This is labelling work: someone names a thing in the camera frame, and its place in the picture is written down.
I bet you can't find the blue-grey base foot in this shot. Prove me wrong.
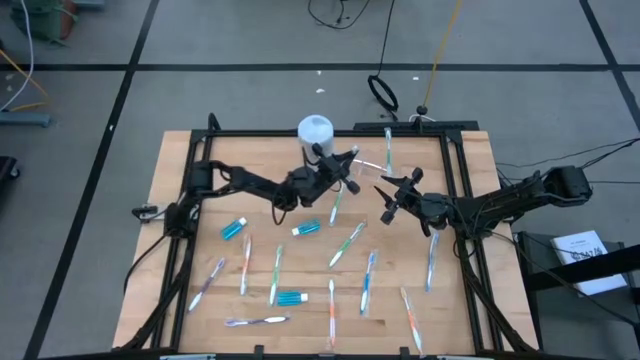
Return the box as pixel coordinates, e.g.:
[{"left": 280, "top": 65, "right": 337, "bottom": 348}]
[{"left": 0, "top": 110, "right": 53, "bottom": 129}]

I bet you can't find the thin yellow floor cable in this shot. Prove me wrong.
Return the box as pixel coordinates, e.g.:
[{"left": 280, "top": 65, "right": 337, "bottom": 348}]
[{"left": 0, "top": 47, "right": 52, "bottom": 113}]

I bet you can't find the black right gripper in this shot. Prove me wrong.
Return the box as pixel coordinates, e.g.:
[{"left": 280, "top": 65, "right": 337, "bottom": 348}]
[{"left": 373, "top": 168, "right": 449, "bottom": 237}]

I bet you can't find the clear acrylic organizer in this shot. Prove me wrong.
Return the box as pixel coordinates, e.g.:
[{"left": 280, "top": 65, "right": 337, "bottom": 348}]
[{"left": 349, "top": 149, "right": 397, "bottom": 182}]

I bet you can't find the white booklet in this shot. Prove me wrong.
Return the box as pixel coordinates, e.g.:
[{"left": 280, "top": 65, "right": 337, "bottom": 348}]
[{"left": 549, "top": 229, "right": 629, "bottom": 298}]

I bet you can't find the black coiled cable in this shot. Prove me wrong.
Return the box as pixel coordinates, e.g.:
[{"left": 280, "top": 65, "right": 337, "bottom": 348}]
[{"left": 367, "top": 0, "right": 400, "bottom": 121}]

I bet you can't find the black round knob stand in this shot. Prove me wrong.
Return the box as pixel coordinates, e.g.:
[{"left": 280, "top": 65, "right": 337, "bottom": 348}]
[{"left": 409, "top": 104, "right": 437, "bottom": 124}]

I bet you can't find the green toothbrush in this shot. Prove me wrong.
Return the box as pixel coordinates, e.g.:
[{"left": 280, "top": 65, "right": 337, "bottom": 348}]
[
  {"left": 328, "top": 182, "right": 347, "bottom": 227},
  {"left": 268, "top": 243, "right": 285, "bottom": 308},
  {"left": 328, "top": 221, "right": 368, "bottom": 269},
  {"left": 383, "top": 127, "right": 395, "bottom": 176}
]

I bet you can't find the white wipes canister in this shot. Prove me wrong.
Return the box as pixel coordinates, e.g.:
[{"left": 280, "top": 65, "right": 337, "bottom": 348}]
[{"left": 297, "top": 114, "right": 335, "bottom": 164}]

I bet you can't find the grey connector bracket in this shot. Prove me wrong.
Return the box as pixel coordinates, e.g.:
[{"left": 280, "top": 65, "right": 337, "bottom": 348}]
[{"left": 130, "top": 203, "right": 169, "bottom": 223}]

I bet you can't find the black side cart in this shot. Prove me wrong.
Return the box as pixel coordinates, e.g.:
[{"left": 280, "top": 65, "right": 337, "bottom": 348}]
[{"left": 514, "top": 229, "right": 640, "bottom": 360}]

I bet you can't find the black looped floor cable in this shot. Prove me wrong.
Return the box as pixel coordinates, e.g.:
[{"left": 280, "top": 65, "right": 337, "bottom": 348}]
[{"left": 306, "top": 0, "right": 374, "bottom": 31}]

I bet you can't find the black mounting bar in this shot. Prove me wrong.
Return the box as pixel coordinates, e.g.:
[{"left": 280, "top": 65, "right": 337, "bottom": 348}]
[{"left": 353, "top": 120, "right": 480, "bottom": 133}]

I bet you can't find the orange toothbrush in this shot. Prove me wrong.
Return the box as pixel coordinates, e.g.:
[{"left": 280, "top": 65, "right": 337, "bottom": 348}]
[
  {"left": 239, "top": 233, "right": 253, "bottom": 297},
  {"left": 399, "top": 286, "right": 426, "bottom": 357},
  {"left": 326, "top": 278, "right": 338, "bottom": 350}
]

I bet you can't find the black caster foot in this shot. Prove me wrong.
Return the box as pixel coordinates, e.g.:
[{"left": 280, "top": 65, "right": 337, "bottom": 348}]
[{"left": 0, "top": 155, "right": 22, "bottom": 184}]

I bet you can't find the white cable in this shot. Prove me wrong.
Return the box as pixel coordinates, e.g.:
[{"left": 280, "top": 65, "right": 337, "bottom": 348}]
[{"left": 0, "top": 0, "right": 35, "bottom": 112}]

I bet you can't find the green bag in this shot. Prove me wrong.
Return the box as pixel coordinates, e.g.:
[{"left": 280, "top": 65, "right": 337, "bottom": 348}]
[{"left": 9, "top": 0, "right": 79, "bottom": 47}]

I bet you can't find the blue toothbrush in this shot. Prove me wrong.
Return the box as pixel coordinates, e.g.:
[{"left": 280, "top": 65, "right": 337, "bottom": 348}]
[
  {"left": 359, "top": 250, "right": 378, "bottom": 317},
  {"left": 424, "top": 229, "right": 441, "bottom": 294}
]

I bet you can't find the purple toothbrush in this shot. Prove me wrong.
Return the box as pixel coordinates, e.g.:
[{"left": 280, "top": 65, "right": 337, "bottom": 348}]
[
  {"left": 187, "top": 257, "right": 227, "bottom": 313},
  {"left": 224, "top": 314, "right": 292, "bottom": 328}
]

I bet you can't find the black aluminium table frame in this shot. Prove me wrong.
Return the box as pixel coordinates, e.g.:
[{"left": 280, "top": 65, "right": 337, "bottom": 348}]
[{"left": 112, "top": 112, "right": 541, "bottom": 360}]

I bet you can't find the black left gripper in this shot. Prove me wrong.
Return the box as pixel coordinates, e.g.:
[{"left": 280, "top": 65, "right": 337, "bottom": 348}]
[{"left": 289, "top": 143, "right": 362, "bottom": 207}]

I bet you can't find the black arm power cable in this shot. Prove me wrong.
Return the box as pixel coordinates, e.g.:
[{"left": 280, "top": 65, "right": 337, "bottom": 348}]
[{"left": 494, "top": 136, "right": 640, "bottom": 187}]

